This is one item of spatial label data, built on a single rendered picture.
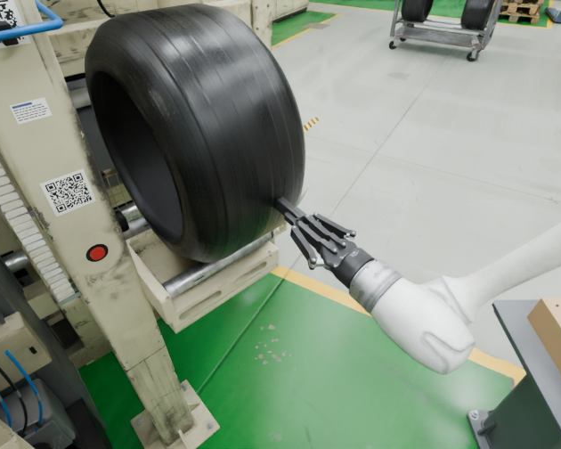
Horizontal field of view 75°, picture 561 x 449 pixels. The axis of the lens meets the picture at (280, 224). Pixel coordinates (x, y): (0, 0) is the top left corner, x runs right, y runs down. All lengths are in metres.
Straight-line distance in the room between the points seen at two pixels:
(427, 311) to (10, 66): 0.73
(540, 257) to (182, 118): 0.64
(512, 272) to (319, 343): 1.28
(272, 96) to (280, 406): 1.35
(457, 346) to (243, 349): 1.37
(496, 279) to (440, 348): 0.20
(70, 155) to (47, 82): 0.13
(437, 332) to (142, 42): 0.68
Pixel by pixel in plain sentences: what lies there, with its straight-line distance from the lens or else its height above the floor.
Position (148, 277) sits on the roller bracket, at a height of 0.95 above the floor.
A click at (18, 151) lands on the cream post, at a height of 1.32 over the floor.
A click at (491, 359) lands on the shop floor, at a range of 2.11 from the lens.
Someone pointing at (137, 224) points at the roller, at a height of 0.92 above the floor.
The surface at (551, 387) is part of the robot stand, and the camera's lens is 1.30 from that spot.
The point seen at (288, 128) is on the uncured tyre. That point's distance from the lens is 0.75.
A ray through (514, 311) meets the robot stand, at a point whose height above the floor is 0.65.
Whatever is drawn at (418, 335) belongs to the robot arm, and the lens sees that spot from 0.64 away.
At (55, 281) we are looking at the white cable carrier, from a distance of 0.91.
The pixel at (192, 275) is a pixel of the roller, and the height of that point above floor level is 0.92.
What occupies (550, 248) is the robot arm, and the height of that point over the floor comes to 1.21.
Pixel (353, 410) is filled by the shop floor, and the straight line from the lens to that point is 1.78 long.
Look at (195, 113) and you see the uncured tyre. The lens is 0.67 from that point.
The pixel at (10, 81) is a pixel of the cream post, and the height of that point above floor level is 1.43.
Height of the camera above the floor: 1.62
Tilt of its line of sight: 41 degrees down
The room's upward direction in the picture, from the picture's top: straight up
